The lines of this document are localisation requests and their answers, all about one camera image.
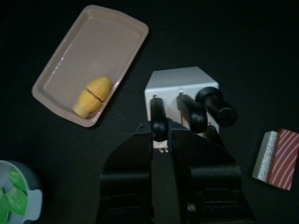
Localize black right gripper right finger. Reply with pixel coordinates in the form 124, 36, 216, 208
166, 120, 257, 224

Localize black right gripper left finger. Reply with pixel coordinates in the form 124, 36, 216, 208
96, 122, 154, 224

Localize black-handled toy cleaver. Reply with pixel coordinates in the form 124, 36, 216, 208
149, 96, 170, 153

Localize red striped toy meat slab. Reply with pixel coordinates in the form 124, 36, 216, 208
251, 128, 299, 192

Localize bowl with green vegetables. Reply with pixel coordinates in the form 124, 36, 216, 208
0, 159, 42, 224

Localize yellow toy corn cob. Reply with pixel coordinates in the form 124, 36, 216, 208
70, 76, 113, 119

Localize green toy leaf vegetables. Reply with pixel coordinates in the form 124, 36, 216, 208
0, 168, 29, 224

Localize white knife block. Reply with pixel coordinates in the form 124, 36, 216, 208
144, 66, 220, 138

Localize pink plastic tray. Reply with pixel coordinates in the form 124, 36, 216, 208
30, 4, 149, 128

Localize thick black-handled toy knife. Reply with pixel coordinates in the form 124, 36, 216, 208
195, 86, 239, 128

